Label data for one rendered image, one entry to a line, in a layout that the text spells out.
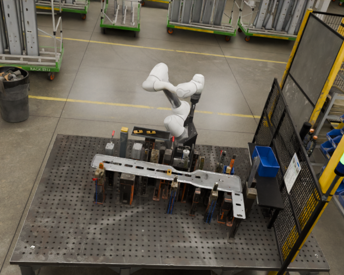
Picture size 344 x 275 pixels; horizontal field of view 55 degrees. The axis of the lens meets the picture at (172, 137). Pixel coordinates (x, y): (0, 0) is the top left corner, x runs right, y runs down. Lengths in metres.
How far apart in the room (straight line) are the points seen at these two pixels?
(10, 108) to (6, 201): 1.60
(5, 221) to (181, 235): 1.98
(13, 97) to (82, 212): 2.60
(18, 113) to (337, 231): 4.62
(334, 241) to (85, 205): 2.95
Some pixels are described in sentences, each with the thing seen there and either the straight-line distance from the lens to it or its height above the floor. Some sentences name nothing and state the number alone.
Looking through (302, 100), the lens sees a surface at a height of 0.95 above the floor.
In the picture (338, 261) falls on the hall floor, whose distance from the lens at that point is 4.37.
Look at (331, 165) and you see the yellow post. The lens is 2.47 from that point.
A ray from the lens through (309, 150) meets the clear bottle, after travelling 2.94.
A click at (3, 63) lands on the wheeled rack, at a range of 6.62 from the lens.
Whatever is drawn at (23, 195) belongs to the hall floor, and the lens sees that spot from 4.26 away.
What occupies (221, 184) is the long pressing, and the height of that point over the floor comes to 1.00.
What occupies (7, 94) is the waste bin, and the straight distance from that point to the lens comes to 5.17.
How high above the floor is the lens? 3.01
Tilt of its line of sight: 36 degrees down
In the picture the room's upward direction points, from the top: 10 degrees clockwise
